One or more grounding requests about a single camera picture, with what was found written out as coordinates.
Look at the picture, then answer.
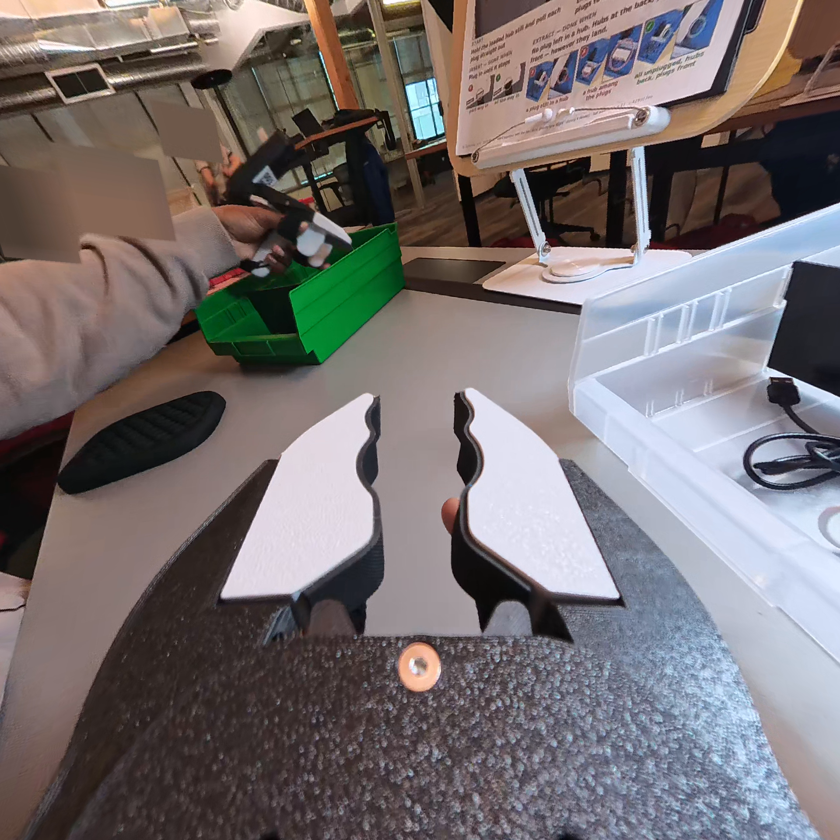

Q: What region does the person's left forearm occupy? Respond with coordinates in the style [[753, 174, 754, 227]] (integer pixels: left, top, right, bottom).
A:
[[0, 209, 240, 442]]

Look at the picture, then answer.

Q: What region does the wooden post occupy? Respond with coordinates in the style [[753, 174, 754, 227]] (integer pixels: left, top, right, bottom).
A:
[[305, 0, 360, 112]]

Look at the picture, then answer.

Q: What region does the ceiling vent grille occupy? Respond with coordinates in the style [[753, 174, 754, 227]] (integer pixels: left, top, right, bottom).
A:
[[45, 66, 116, 102]]

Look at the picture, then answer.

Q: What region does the wooden top desk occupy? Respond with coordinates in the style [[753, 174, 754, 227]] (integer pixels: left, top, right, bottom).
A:
[[292, 108, 395, 227]]

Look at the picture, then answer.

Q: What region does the printed instruction sheet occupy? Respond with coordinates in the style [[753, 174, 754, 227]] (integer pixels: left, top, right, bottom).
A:
[[456, 0, 752, 158]]

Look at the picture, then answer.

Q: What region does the clear plastic bin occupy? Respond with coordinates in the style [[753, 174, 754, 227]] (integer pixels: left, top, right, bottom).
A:
[[567, 203, 840, 621]]

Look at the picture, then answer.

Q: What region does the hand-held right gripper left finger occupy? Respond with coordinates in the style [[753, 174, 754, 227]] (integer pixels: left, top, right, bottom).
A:
[[220, 394, 385, 636]]

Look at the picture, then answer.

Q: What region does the black floor lamp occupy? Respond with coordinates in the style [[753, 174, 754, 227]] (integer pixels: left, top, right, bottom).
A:
[[192, 69, 234, 165]]

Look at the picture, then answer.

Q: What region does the person's left hand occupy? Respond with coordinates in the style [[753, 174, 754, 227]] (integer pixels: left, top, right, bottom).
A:
[[211, 203, 295, 277]]

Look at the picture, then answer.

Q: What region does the black usb cable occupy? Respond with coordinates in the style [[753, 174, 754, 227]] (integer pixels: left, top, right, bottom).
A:
[[745, 375, 840, 490]]

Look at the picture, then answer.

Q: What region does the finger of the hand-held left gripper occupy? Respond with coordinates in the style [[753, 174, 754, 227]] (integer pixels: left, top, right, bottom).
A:
[[295, 228, 333, 270], [304, 210, 354, 250]]

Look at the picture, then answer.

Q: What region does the green plastic bin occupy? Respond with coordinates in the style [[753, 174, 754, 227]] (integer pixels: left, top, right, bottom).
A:
[[196, 222, 406, 366]]

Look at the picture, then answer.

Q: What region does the wooden instruction board stand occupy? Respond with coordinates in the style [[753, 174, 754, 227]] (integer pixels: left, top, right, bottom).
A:
[[446, 0, 805, 303]]

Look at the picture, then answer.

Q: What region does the silver ventilation duct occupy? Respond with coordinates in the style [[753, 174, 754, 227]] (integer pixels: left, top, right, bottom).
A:
[[0, 0, 221, 112]]

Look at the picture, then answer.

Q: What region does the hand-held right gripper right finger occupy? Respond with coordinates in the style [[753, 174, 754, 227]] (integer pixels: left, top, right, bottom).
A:
[[451, 388, 623, 643]]

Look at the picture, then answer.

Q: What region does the black pouch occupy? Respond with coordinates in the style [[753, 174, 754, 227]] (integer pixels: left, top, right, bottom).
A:
[[58, 390, 227, 496]]

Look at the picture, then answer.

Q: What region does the dark blue jacket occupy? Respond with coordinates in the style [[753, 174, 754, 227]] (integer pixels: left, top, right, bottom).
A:
[[357, 141, 396, 225]]

